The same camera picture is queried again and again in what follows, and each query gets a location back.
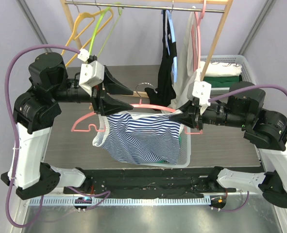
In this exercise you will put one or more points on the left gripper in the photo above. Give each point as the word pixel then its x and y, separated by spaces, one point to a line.
pixel 104 104

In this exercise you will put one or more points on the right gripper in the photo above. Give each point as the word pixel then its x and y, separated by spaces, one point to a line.
pixel 196 116

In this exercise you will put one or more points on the blue striped tank top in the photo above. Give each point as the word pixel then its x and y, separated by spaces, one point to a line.
pixel 134 138

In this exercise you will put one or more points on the green tank top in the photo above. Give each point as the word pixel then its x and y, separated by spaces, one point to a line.
pixel 169 151

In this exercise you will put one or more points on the yellow hanger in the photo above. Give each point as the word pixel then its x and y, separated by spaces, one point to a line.
pixel 86 26

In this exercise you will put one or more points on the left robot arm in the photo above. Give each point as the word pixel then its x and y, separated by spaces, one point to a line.
pixel 34 114

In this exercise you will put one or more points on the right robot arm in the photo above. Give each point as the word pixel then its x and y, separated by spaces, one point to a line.
pixel 265 129

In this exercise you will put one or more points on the black tank top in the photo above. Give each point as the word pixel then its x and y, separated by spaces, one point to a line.
pixel 164 92

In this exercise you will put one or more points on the white tank top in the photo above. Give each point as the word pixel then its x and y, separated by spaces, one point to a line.
pixel 187 62

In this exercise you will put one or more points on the light pink hanger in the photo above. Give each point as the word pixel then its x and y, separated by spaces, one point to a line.
pixel 196 37

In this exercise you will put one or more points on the light blue hanger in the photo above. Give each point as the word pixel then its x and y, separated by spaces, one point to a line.
pixel 170 42

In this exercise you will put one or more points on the white empty basket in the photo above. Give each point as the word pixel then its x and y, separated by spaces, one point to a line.
pixel 185 153

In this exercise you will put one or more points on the folded green cloth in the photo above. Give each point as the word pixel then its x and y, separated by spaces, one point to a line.
pixel 223 82

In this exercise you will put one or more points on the folded white cloth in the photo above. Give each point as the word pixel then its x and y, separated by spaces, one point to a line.
pixel 221 69

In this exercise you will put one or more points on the white basket with clothes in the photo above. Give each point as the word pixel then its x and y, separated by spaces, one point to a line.
pixel 247 73

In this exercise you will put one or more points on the wooden clothes rack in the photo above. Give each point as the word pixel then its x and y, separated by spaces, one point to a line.
pixel 208 6

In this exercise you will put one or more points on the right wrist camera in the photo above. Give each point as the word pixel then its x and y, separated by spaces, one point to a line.
pixel 201 91

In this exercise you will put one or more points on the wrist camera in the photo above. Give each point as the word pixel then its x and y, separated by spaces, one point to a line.
pixel 92 73
pixel 201 91

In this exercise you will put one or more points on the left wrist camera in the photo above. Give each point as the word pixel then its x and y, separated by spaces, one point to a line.
pixel 92 73

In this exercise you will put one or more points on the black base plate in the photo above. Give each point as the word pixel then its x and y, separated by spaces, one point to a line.
pixel 152 183

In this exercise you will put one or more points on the white slotted cable duct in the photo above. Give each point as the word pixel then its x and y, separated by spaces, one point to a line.
pixel 82 201

